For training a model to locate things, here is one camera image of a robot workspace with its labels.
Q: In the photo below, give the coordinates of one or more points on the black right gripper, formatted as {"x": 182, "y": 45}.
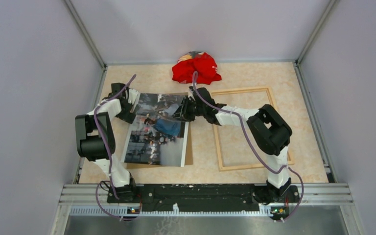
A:
{"x": 182, "y": 112}

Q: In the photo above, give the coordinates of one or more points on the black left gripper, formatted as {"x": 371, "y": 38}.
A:
{"x": 128, "y": 117}

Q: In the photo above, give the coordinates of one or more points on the printed colour photo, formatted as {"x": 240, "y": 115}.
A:
{"x": 155, "y": 137}

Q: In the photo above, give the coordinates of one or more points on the brown cardboard backing board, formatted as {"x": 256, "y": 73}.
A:
{"x": 189, "y": 152}

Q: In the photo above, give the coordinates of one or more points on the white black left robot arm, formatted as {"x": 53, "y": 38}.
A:
{"x": 95, "y": 140}

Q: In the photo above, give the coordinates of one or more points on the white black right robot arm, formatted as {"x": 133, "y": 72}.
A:
{"x": 265, "y": 131}

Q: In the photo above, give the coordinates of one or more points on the red crumpled cloth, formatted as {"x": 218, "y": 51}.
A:
{"x": 196, "y": 61}

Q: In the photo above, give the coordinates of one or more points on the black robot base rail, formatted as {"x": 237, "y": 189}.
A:
{"x": 203, "y": 197}

